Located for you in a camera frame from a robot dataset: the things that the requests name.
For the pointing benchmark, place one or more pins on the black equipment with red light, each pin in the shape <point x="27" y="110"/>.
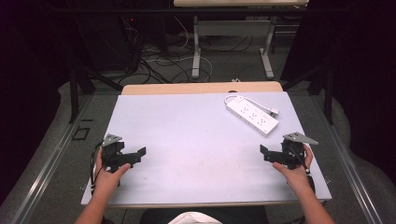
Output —
<point x="130" y="43"/>

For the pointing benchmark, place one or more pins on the person's left hand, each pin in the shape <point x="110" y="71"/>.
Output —
<point x="107" y="180"/>

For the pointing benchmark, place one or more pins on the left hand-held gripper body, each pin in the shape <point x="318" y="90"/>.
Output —
<point x="112" y="153"/>

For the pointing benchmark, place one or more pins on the white power strip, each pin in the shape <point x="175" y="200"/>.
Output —
<point x="252" y="115"/>

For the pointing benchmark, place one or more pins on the person's white garment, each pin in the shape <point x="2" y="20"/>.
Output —
<point x="194" y="218"/>

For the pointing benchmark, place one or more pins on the person's right hand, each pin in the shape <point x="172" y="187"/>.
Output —
<point x="295" y="175"/>

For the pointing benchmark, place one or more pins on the black metal stand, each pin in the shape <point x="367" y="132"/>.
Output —
<point x="74" y="93"/>
<point x="327" y="93"/>

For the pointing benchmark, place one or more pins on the person's black trousers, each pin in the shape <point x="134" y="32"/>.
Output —
<point x="218" y="213"/>

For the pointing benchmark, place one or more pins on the white desk with metal legs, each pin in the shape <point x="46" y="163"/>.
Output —
<point x="233" y="28"/>

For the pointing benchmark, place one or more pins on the grey metal floor rail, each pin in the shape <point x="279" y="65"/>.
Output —
<point x="348" y="165"/>
<point x="46" y="168"/>

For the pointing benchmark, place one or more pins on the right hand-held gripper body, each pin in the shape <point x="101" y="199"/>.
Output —
<point x="294" y="152"/>

